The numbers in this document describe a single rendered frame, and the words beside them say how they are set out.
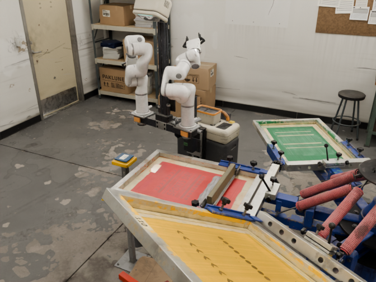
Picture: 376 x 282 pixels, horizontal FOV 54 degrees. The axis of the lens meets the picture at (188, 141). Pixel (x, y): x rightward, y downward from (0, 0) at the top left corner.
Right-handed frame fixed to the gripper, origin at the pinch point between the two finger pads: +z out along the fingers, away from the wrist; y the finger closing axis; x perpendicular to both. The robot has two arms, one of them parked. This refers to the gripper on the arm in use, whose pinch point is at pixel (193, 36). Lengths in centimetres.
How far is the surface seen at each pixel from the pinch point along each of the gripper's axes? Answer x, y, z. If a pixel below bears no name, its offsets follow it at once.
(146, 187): 4, 38, -110
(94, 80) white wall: 255, 264, 236
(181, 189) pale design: 11, 17, -113
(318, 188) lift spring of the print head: 10, -61, -126
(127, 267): 86, 92, -137
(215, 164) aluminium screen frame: 29, -2, -91
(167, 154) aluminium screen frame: 26, 32, -77
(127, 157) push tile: 17, 59, -79
